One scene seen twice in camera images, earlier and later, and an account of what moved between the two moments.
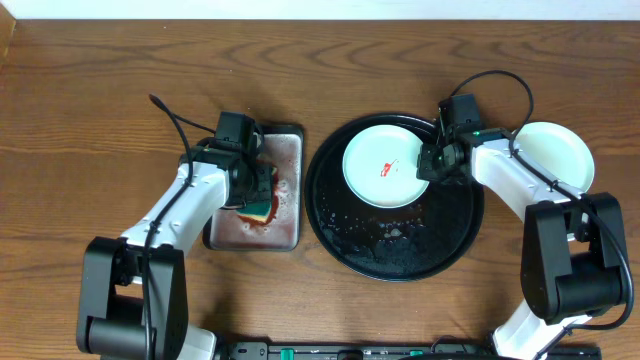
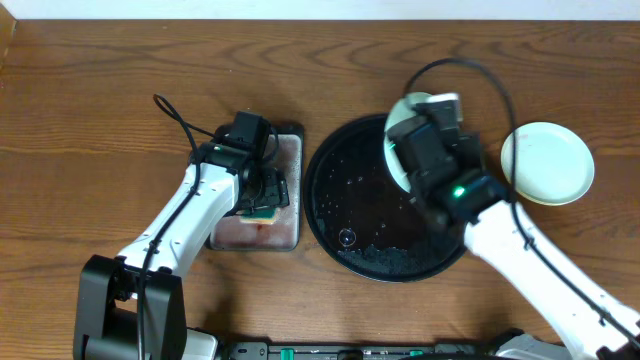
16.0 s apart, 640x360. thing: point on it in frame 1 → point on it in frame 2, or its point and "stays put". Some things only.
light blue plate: [558, 152] stays put
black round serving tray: [406, 242] stays put
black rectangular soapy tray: [281, 230] stays put
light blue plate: [379, 167] → [406, 108]
